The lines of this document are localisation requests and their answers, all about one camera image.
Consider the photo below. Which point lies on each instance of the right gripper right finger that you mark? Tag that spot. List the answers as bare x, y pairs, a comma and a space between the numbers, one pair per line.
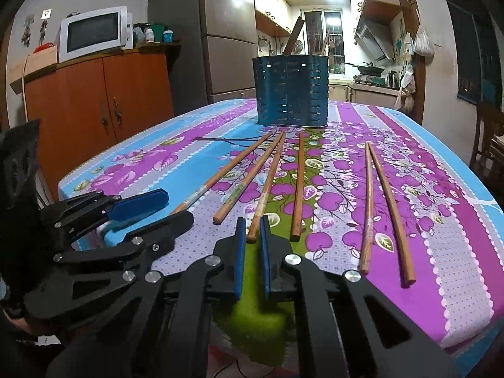
345, 326

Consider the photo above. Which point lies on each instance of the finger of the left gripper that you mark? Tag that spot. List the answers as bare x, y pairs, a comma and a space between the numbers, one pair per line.
81, 283
74, 218

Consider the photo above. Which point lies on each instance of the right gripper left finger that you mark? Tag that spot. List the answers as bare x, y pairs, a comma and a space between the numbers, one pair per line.
160, 326

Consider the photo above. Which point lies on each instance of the wooden chopstick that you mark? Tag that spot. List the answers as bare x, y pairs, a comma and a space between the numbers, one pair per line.
196, 195
405, 258
366, 244
232, 199
295, 231
261, 205
293, 37
325, 41

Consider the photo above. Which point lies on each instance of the kitchen window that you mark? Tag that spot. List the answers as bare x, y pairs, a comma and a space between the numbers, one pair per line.
323, 35

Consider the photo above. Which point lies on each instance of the person left hand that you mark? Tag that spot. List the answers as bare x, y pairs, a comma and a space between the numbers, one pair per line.
24, 325

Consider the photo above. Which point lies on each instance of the orange wooden cabinet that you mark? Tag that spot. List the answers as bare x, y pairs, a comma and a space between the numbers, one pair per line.
88, 105

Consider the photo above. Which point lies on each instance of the colourful floral tablecloth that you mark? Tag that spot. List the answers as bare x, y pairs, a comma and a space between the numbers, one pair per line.
453, 224

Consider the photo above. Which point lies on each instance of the cardboard box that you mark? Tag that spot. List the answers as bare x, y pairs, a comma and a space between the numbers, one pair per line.
35, 62

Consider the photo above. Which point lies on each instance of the white microwave oven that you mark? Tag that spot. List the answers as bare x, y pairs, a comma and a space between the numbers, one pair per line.
95, 31

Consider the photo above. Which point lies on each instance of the blue perforated utensil holder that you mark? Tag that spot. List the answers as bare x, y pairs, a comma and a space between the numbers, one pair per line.
292, 90

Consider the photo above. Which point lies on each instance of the white medicine bottle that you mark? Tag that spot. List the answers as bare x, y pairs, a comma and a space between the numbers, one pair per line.
149, 35

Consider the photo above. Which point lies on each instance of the blue lidded cup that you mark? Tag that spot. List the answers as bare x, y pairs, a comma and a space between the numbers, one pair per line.
168, 36

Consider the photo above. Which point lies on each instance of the wooden chair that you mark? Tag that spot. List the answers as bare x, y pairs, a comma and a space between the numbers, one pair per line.
489, 122

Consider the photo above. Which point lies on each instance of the brown three-door refrigerator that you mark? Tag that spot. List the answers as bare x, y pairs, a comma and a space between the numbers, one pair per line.
218, 44

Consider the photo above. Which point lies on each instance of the black wok on stove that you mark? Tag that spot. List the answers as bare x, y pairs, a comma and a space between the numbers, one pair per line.
369, 70

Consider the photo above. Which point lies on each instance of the steel electric kettle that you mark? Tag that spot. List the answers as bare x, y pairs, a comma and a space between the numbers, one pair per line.
392, 80

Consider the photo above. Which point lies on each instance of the steel range hood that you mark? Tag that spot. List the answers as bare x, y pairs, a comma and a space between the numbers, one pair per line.
375, 39

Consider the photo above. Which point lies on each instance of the white hanging plastic bag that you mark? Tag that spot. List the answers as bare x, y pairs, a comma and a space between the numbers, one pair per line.
423, 45

